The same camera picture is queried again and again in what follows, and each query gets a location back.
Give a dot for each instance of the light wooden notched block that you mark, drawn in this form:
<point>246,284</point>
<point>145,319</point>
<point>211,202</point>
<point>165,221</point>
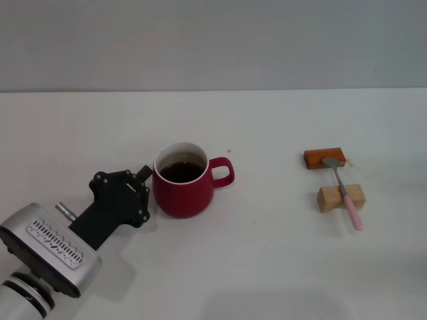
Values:
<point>330,199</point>

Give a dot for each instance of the dark orange wooden block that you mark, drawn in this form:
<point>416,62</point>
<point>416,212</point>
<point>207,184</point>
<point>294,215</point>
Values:
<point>313,160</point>

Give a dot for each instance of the red ceramic coffee cup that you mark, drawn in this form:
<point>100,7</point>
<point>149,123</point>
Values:
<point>187,200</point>

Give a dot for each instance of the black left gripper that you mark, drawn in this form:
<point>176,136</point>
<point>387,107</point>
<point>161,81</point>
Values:
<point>106,206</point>

